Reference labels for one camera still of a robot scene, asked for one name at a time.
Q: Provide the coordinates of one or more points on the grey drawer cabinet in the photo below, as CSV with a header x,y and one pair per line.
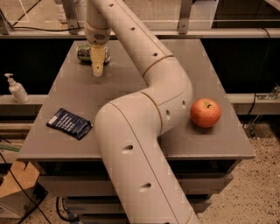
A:
x,y
188,148

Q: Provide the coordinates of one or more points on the green soda can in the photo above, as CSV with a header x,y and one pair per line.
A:
x,y
83,53

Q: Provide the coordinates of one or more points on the right metal bracket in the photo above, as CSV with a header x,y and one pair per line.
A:
x,y
184,16

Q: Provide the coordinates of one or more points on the red apple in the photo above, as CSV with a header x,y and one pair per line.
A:
x,y
205,112

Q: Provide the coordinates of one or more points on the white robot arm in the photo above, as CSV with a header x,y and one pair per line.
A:
x,y
127,128

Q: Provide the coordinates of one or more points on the middle grey drawer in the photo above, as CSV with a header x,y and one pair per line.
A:
x,y
112,205

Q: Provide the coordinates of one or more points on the metal bracket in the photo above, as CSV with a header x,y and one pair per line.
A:
x,y
184,16
71,19

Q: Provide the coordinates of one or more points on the cardboard box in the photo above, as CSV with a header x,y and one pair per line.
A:
x,y
17,189

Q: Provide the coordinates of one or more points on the long grey shelf rail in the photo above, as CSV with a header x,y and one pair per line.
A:
x,y
224,33

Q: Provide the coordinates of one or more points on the left metal bracket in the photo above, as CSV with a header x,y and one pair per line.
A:
x,y
71,19

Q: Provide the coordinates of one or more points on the dark blue snack packet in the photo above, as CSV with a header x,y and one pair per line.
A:
x,y
70,123

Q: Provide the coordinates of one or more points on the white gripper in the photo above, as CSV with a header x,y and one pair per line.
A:
x,y
97,37

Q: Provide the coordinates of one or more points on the grey drawer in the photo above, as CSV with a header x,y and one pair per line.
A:
x,y
100,185
112,205
111,219

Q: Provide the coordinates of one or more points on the top grey drawer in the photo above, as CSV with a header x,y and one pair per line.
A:
x,y
100,185

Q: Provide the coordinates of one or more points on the bottom grey drawer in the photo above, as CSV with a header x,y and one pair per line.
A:
x,y
111,219

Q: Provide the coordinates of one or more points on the white pump dispenser bottle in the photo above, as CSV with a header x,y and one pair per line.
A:
x,y
16,89

